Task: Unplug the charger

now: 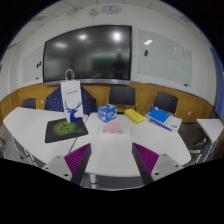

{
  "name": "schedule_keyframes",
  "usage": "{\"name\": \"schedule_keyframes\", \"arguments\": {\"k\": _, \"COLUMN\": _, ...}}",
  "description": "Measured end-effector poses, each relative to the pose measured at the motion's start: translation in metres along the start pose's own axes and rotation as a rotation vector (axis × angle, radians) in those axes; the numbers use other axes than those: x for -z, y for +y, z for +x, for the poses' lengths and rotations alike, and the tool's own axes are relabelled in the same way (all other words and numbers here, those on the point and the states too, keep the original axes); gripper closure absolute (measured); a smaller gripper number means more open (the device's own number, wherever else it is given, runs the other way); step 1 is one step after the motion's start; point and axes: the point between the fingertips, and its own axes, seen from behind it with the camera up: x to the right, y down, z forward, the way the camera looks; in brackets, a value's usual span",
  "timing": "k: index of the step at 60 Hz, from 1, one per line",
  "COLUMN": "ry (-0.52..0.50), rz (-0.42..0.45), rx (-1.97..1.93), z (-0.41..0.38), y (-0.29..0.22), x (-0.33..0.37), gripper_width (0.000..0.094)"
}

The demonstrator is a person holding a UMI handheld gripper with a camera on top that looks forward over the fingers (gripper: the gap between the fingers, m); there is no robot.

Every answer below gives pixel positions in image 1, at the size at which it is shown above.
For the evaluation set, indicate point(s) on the blue covered book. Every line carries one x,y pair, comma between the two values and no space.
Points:
158,115

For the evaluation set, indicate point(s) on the blue tissue box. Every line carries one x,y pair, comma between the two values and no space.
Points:
107,113

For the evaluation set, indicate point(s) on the dark blue dotted gift bag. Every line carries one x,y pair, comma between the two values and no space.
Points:
54,100

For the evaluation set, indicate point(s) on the black whiteboard eraser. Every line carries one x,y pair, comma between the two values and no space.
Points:
146,52

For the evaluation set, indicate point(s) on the blue curtain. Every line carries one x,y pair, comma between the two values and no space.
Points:
218,86

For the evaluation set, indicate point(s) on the large glass whiteboard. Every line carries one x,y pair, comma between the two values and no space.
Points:
165,56

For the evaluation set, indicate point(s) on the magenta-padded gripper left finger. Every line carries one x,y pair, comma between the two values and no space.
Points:
77,159

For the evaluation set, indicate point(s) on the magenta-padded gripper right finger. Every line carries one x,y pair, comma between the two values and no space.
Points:
146,159

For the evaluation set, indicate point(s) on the black mouse pad green print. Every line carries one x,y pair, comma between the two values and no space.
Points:
65,129

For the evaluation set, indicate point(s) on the pink charger block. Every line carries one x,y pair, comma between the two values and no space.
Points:
113,126

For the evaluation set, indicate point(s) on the small glass whiteboard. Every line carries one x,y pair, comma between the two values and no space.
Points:
32,65

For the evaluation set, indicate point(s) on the white side table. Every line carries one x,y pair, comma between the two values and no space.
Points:
210,128

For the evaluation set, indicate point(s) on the white paper bag blue deer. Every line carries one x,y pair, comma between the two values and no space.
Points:
71,96

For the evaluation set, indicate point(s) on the yellow box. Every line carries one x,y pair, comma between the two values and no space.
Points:
134,115

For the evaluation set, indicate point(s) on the black chair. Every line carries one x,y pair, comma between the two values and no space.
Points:
122,95
28,102
165,101

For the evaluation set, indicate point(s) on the white book blue print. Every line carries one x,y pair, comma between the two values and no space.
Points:
173,124

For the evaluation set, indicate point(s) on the large black wall screen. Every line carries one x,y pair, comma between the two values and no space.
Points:
87,55

